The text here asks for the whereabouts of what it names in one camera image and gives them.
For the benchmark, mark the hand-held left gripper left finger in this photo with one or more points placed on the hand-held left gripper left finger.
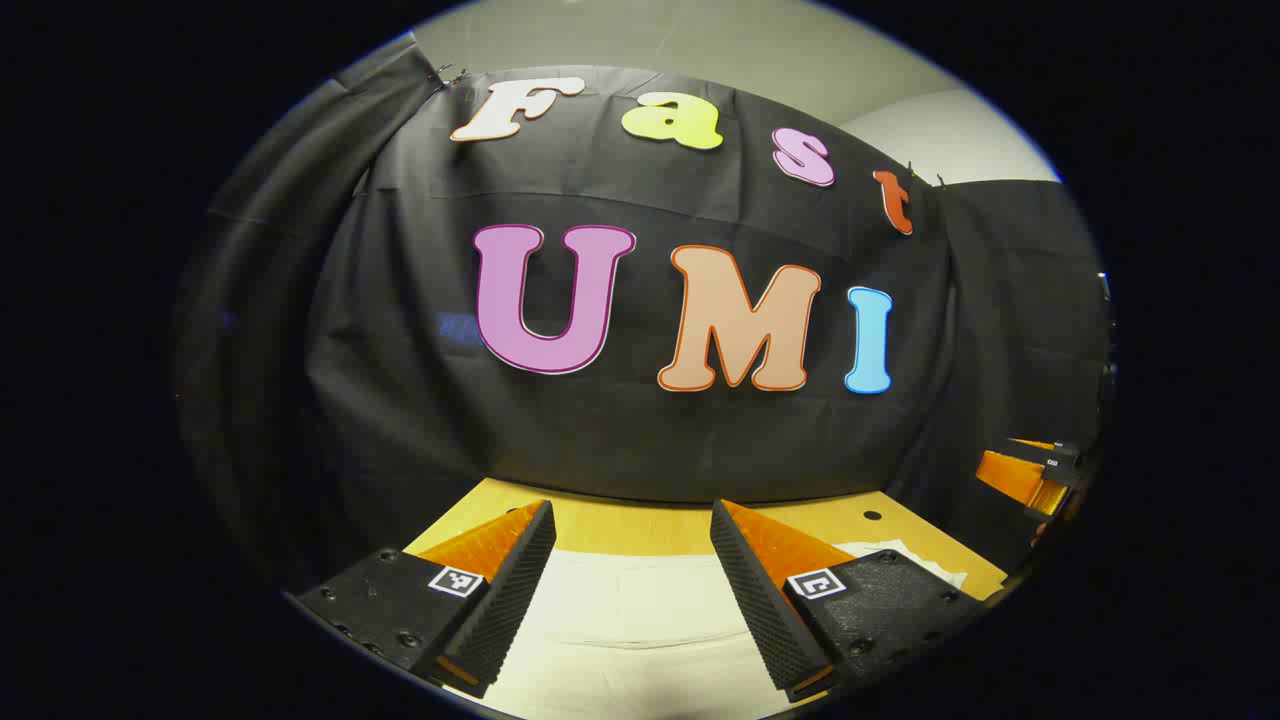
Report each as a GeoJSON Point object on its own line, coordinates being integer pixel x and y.
{"type": "Point", "coordinates": [510, 590]}

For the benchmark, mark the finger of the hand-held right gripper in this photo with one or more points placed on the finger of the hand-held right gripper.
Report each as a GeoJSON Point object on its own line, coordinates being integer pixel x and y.
{"type": "Point", "coordinates": [1015, 478]}
{"type": "Point", "coordinates": [1060, 462]}

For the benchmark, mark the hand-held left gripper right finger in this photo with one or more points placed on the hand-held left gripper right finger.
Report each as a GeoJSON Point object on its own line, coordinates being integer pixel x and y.
{"type": "Point", "coordinates": [760, 600]}

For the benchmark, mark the white jeans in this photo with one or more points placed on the white jeans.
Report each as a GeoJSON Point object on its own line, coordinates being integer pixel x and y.
{"type": "Point", "coordinates": [630, 620]}

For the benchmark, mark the black backdrop cloth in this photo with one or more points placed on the black backdrop cloth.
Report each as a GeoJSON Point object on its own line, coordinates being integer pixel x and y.
{"type": "Point", "coordinates": [620, 430]}

